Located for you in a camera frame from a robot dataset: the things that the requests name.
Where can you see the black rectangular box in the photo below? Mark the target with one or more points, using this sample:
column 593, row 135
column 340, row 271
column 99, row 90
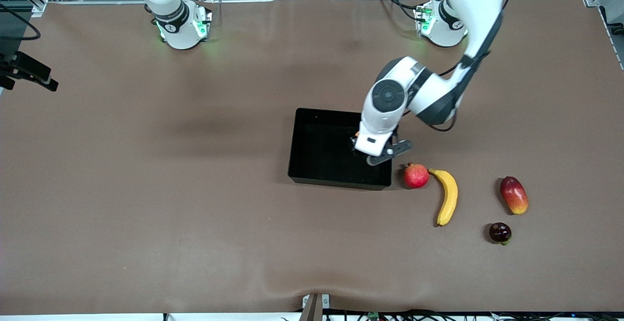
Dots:
column 321, row 155

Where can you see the yellow banana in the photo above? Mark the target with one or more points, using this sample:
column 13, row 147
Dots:
column 448, row 204

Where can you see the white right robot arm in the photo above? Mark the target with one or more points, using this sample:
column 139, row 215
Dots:
column 178, row 28

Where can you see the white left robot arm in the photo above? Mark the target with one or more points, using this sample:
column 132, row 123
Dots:
column 390, row 96

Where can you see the red pomegranate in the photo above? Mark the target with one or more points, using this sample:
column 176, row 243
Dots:
column 416, row 176

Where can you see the dark purple mangosteen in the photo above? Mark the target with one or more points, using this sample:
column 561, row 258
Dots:
column 499, row 232

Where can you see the red yellow mango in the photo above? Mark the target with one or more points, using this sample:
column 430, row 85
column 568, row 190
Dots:
column 514, row 195

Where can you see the metal bracket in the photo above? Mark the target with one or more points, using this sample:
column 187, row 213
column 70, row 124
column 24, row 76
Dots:
column 312, row 309

